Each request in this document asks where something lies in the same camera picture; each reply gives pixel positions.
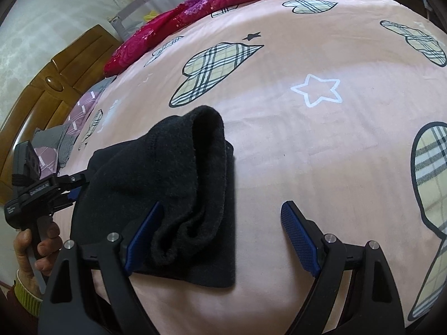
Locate pink heart-print bed sheet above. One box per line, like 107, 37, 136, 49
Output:
52, 0, 447, 335

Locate black pants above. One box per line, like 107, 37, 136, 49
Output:
70, 105, 237, 288

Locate person's left hand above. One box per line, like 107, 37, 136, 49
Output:
14, 221, 64, 295

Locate red floral quilt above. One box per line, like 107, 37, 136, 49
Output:
104, 0, 364, 76

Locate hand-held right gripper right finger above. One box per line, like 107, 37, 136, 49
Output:
280, 200, 406, 335

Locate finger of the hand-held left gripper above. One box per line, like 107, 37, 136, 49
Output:
59, 173, 92, 187
52, 188, 80, 206

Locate grey bed guard rail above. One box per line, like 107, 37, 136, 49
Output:
108, 0, 226, 40

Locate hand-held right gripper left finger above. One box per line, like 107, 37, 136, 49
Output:
37, 200, 165, 335

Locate person's left forearm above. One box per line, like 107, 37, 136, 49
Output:
0, 272, 46, 335

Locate wooden headboard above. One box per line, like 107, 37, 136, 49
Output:
0, 24, 121, 196

